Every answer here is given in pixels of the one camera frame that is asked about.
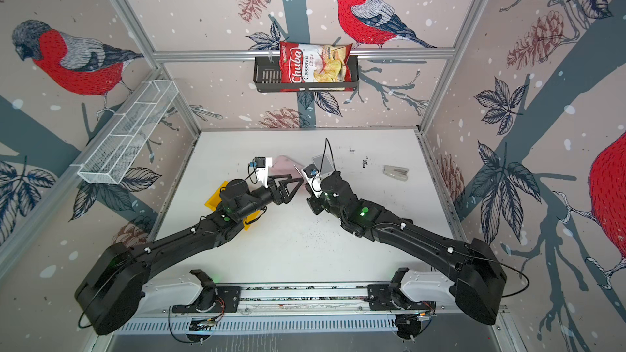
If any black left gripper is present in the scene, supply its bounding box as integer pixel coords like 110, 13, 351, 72
236, 173, 302, 222

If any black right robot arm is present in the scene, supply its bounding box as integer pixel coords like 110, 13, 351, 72
302, 165, 507, 325

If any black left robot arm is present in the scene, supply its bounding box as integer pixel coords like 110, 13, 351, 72
74, 174, 304, 336

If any yellow plastic bin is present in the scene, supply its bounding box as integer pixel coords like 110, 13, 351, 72
205, 181, 262, 231

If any pink rectangular case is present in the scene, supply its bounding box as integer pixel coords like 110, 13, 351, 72
269, 156, 306, 187

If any small grey white box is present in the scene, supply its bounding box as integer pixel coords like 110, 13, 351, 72
312, 154, 335, 177

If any red cassava chips bag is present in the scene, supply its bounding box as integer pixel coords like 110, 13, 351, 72
279, 42, 352, 84

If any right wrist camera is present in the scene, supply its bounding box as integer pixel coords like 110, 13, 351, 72
302, 163, 322, 194

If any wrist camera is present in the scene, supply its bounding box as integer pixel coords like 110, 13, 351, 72
302, 163, 322, 194
249, 156, 273, 187

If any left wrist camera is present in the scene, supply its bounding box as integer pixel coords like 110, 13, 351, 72
249, 156, 273, 187

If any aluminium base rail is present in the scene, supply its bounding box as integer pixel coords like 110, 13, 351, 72
134, 271, 459, 315

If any black wall basket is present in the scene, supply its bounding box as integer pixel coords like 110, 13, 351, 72
253, 55, 360, 93

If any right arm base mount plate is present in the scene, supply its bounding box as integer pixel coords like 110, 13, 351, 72
364, 267, 436, 312

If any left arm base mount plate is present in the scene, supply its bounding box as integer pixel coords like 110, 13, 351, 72
172, 269, 242, 314

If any white wire mesh shelf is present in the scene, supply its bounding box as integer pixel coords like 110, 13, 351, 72
78, 80, 179, 184

